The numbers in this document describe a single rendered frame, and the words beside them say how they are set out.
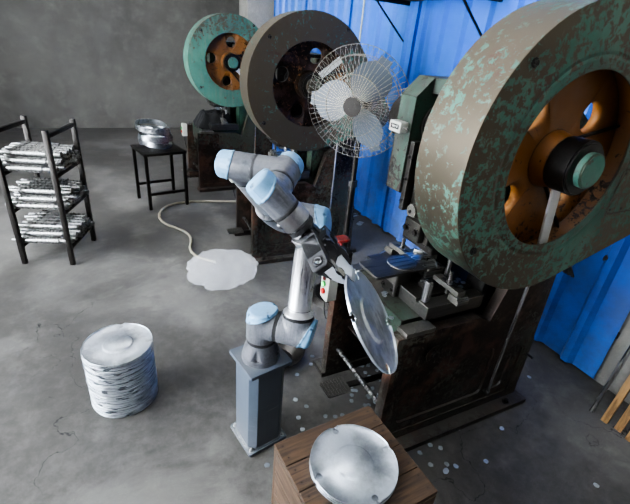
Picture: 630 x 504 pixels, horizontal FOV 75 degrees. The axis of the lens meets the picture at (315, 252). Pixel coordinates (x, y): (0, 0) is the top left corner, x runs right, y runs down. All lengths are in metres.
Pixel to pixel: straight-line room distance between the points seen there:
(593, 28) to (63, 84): 7.31
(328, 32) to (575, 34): 1.80
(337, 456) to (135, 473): 0.86
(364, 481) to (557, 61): 1.28
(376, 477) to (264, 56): 2.20
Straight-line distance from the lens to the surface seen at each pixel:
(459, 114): 1.12
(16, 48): 7.86
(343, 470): 1.48
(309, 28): 2.74
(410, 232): 1.71
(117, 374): 2.00
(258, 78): 2.65
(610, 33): 1.33
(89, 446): 2.11
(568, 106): 1.42
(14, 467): 2.16
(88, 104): 7.87
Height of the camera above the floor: 1.58
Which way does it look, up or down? 27 degrees down
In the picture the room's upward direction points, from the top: 6 degrees clockwise
